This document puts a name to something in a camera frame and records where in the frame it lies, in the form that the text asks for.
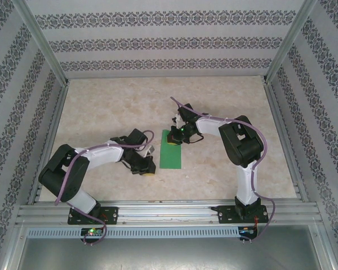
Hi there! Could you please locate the green paper sheet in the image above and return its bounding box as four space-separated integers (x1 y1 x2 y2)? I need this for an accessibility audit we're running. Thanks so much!
159 129 183 170

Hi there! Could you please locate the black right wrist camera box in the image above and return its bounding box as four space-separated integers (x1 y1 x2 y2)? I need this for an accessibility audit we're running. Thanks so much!
172 103 194 128

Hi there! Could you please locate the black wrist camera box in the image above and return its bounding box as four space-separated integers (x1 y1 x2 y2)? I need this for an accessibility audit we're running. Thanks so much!
172 103 194 128
128 128 157 157

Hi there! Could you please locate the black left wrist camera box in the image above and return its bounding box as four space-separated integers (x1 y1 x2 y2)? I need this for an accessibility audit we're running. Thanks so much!
128 128 157 157

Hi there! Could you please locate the aluminium mounting rail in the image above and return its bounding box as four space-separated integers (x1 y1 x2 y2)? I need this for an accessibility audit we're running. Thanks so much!
15 200 323 226

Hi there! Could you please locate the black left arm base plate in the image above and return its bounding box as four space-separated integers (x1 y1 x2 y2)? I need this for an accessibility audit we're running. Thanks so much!
68 206 119 226

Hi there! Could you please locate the slotted grey cable duct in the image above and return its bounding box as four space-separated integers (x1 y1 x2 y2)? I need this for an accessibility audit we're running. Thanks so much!
26 226 241 240

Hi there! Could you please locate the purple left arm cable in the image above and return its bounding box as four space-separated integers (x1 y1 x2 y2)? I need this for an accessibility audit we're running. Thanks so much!
55 129 155 244

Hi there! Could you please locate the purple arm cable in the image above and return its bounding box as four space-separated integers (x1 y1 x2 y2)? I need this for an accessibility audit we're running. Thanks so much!
170 96 277 244
55 129 155 244

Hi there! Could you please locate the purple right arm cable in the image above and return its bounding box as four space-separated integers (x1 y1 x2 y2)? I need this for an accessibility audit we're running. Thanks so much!
170 96 277 244

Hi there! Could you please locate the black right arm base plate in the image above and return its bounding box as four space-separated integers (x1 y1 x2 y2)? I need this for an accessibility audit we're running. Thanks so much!
211 205 270 225

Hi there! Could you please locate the aluminium side rail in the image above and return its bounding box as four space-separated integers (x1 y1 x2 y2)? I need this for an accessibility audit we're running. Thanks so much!
26 80 71 205
263 81 310 203

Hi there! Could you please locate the aluminium frame post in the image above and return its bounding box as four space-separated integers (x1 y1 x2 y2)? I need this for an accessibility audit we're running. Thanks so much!
12 0 71 87
263 0 318 84

